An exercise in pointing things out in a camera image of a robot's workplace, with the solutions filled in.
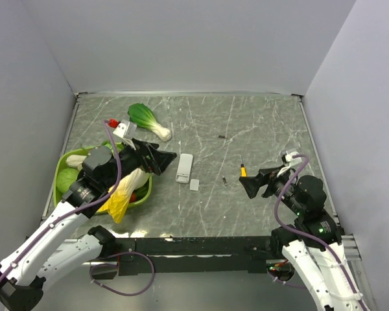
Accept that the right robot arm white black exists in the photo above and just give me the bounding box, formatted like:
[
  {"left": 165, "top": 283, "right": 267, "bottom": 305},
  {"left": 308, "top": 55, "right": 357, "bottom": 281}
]
[{"left": 239, "top": 166, "right": 368, "bottom": 310}]

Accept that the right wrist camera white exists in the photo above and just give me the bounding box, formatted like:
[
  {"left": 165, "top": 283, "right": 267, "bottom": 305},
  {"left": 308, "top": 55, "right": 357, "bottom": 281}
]
[{"left": 281, "top": 149, "right": 302, "bottom": 168}]

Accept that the white battery cover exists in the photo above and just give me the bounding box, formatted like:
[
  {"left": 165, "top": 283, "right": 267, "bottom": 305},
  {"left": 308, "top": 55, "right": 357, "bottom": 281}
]
[{"left": 189, "top": 179, "right": 200, "bottom": 191}]

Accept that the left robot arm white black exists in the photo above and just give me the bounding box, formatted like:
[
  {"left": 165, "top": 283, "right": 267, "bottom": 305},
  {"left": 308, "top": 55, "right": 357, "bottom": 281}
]
[{"left": 0, "top": 139, "right": 177, "bottom": 310}]

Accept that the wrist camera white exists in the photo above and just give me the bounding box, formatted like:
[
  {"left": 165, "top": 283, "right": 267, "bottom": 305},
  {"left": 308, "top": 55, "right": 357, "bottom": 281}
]
[
  {"left": 281, "top": 149, "right": 302, "bottom": 168},
  {"left": 108, "top": 119, "right": 137, "bottom": 149}
]

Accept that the red tomato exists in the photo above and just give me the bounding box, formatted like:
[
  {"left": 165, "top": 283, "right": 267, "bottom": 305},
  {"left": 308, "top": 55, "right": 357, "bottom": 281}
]
[{"left": 130, "top": 193, "right": 137, "bottom": 202}]

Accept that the round green cabbage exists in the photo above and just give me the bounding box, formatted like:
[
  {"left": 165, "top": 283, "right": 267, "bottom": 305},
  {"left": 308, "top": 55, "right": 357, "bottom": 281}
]
[{"left": 56, "top": 168, "right": 79, "bottom": 194}]

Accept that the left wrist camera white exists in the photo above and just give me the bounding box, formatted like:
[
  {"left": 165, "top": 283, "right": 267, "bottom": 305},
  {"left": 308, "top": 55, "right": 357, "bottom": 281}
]
[{"left": 108, "top": 119, "right": 137, "bottom": 149}]

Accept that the green plastic basket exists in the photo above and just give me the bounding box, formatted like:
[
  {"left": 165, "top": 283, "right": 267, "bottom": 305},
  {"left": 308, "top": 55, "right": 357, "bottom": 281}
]
[{"left": 53, "top": 146, "right": 152, "bottom": 214}]

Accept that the yellow handled screwdriver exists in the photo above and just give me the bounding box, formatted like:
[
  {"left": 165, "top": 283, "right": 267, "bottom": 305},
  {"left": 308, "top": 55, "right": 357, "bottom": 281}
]
[{"left": 240, "top": 156, "right": 247, "bottom": 177}]

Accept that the green bok choy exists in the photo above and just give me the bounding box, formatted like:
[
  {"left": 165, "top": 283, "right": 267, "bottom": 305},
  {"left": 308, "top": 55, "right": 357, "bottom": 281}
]
[{"left": 127, "top": 103, "right": 172, "bottom": 142}]

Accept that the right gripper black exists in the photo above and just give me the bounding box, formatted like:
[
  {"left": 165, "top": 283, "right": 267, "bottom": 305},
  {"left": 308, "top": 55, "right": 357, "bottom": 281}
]
[{"left": 238, "top": 163, "right": 305, "bottom": 214}]

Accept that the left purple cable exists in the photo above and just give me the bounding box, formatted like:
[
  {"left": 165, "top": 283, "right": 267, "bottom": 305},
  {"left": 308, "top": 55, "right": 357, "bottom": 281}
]
[{"left": 0, "top": 119, "right": 156, "bottom": 296}]

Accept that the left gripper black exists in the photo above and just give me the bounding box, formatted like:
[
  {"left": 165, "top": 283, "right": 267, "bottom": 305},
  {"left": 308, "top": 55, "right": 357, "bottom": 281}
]
[{"left": 102, "top": 136, "right": 176, "bottom": 189}]

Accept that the white remote control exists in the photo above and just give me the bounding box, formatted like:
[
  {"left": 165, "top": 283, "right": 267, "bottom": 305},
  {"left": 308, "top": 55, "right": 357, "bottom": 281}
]
[{"left": 175, "top": 154, "right": 194, "bottom": 184}]

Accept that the white radish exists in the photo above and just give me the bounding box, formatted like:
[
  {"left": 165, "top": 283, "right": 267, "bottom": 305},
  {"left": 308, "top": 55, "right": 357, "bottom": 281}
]
[{"left": 65, "top": 154, "right": 86, "bottom": 170}]

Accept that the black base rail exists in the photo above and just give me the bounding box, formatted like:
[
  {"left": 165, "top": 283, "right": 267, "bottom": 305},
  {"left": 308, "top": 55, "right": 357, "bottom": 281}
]
[{"left": 76, "top": 235, "right": 309, "bottom": 278}]

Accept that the napa cabbage yellow white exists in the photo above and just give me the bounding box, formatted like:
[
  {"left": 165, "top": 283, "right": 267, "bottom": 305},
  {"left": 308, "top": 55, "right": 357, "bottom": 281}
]
[{"left": 99, "top": 168, "right": 148, "bottom": 224}]

